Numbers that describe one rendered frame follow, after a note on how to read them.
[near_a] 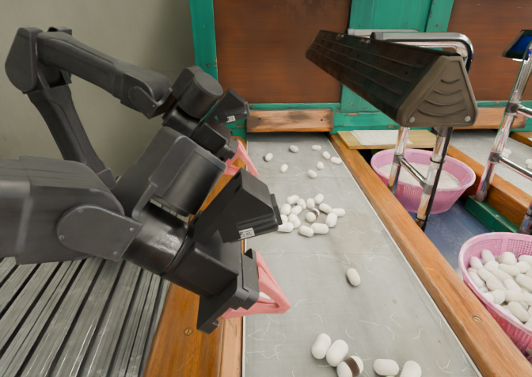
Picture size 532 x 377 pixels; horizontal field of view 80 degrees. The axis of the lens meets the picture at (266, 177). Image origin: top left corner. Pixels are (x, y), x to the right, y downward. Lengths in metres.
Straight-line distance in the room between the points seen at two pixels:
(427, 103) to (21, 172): 0.35
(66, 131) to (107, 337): 0.41
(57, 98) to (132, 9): 1.24
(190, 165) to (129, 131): 1.80
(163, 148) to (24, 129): 2.03
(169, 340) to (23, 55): 0.56
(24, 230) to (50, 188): 0.03
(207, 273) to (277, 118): 0.83
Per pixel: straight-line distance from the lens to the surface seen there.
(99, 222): 0.26
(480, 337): 0.55
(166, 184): 0.30
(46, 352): 0.67
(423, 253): 0.64
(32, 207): 0.25
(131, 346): 0.62
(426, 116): 0.36
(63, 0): 2.06
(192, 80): 0.56
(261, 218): 0.29
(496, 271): 0.71
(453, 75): 0.36
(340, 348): 0.47
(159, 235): 0.30
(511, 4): 1.37
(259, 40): 1.10
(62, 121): 0.77
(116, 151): 2.16
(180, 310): 0.51
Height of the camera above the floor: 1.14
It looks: 27 degrees down
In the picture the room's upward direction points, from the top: straight up
